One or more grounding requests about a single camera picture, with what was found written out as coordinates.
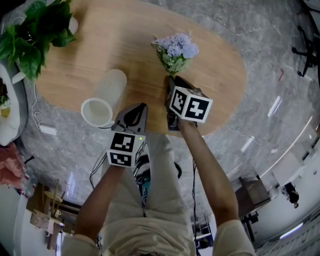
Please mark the white oval device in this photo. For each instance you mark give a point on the white oval device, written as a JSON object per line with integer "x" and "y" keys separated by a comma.
{"x": 17, "y": 78}

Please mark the pink cloth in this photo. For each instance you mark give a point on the pink cloth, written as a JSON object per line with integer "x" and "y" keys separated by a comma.
{"x": 10, "y": 165}

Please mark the oval wooden table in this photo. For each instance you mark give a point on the oval wooden table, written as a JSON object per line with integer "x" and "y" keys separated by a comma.
{"x": 112, "y": 42}

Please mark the person's left forearm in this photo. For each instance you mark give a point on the person's left forearm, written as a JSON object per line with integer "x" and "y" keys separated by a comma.
{"x": 100, "y": 200}

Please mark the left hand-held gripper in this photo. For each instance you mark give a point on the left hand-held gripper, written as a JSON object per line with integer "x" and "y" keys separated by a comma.
{"x": 122, "y": 147}

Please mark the green potted plant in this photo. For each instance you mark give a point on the green potted plant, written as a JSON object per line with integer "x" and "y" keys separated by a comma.
{"x": 32, "y": 35}

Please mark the white cylindrical vase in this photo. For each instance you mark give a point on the white cylindrical vase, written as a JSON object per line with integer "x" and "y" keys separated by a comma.
{"x": 110, "y": 87}

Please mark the small white adapter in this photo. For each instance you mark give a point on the small white adapter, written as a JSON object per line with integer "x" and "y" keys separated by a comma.
{"x": 274, "y": 150}

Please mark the purple artificial flowers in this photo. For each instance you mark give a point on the purple artificial flowers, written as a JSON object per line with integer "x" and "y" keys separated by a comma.
{"x": 177, "y": 47}

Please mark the pack of clear bottles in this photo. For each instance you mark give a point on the pack of clear bottles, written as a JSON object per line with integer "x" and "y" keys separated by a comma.
{"x": 28, "y": 183}

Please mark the person's beige trousers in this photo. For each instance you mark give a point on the person's beige trousers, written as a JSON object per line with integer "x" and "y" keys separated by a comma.
{"x": 162, "y": 175}

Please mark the person's right forearm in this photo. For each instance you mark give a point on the person's right forearm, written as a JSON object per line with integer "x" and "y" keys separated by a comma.
{"x": 207, "y": 175}

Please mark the white power strip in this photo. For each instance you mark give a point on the white power strip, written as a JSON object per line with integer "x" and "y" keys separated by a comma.
{"x": 47, "y": 129}

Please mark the black office chair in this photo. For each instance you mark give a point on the black office chair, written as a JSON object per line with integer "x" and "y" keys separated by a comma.
{"x": 308, "y": 47}

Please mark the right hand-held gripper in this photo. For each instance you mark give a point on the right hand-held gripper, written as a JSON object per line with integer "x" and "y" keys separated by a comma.
{"x": 197, "y": 110}

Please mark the dark brown side table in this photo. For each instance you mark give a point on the dark brown side table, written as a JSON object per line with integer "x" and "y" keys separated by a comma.
{"x": 252, "y": 195}

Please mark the round wooden stool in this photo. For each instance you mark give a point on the round wooden stool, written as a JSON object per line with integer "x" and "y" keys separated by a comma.
{"x": 52, "y": 197}

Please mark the person's cream printed shirt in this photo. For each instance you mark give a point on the person's cream printed shirt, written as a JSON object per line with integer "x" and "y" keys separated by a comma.
{"x": 140, "y": 241}

